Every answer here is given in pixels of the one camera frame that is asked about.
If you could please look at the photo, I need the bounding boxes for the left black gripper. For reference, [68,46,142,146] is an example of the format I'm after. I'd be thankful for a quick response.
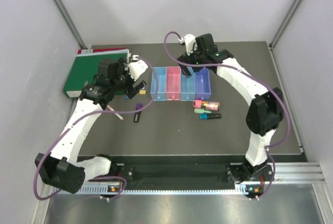
[110,57,146,98]

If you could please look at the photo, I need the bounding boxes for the grey cable duct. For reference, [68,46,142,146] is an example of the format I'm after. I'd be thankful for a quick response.
[78,184,262,195]

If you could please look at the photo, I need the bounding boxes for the purple black highlighter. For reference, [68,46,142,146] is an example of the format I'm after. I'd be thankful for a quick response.
[133,103,143,123]

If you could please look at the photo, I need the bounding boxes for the purple cable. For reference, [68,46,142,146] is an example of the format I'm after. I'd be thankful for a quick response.
[34,55,157,201]
[163,31,291,201]

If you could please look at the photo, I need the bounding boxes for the crayon tube pink cap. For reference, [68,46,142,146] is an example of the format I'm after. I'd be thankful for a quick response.
[193,99,220,111]

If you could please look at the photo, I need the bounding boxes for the aluminium front rail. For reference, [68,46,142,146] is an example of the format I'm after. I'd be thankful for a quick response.
[72,161,327,185]

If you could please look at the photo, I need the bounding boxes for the green highlighter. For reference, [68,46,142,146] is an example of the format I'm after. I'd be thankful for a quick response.
[194,108,212,114]

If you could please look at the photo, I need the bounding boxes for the green ring binder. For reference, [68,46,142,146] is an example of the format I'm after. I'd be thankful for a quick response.
[63,49,129,98]

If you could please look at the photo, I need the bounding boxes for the pink pencil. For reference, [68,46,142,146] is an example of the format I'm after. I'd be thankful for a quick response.
[107,105,124,121]

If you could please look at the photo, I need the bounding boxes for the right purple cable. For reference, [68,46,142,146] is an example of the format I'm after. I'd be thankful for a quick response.
[163,31,291,201]

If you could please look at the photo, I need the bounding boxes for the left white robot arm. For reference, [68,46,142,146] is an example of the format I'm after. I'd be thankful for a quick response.
[34,56,148,194]

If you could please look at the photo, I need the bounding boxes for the aluminium frame post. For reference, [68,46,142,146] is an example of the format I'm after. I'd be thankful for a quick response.
[52,0,87,49]
[268,0,303,51]

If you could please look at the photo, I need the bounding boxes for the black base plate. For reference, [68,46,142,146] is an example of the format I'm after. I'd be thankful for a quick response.
[110,164,271,183]

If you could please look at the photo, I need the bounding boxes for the light blue bin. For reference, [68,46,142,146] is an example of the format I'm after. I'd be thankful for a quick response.
[181,68,196,101]
[150,67,167,101]

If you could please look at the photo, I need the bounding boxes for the right aluminium frame post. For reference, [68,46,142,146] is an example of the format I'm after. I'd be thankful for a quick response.
[268,0,303,51]

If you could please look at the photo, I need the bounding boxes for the pink drawer bin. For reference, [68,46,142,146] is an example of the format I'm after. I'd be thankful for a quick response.
[165,66,181,101]

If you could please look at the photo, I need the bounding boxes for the blue black marker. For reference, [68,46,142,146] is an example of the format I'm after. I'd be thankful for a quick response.
[200,114,222,120]

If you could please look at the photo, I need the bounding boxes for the red folder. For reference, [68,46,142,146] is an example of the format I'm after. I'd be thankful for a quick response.
[76,48,130,57]

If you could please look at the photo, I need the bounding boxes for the purple drawer bin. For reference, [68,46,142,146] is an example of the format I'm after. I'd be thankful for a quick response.
[195,68,211,101]

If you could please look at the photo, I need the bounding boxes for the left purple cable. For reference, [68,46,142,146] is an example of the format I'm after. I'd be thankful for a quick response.
[34,55,157,201]

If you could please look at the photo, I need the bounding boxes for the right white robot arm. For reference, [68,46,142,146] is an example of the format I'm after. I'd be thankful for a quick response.
[177,33,284,183]

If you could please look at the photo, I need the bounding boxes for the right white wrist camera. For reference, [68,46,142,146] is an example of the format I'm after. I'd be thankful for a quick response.
[178,34,196,55]

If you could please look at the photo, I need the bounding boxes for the left aluminium frame post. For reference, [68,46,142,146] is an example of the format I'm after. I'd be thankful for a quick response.
[52,0,87,49]

